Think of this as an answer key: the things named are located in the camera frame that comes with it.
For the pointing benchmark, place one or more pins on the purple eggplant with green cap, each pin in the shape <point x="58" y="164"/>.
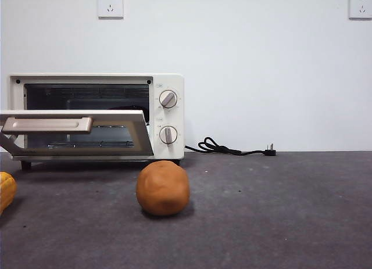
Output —
<point x="130" y="107"/>

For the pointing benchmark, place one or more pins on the round timer knob on oven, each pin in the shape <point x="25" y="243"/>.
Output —
<point x="168" y="134"/>

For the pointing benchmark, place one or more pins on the white Toshiba toaster oven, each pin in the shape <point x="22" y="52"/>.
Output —
<point x="165" y="118"/>

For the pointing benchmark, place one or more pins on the round temperature knob on oven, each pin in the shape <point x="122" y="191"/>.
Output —
<point x="168" y="99"/>

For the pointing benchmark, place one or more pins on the brown potato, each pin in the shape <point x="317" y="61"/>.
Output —
<point x="162" y="190"/>

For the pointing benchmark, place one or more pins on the yellow corn cob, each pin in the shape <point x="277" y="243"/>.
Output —
<point x="6" y="193"/>

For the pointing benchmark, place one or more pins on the white wall socket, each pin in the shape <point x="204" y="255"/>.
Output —
<point x="361" y="6"/>
<point x="110" y="6"/>

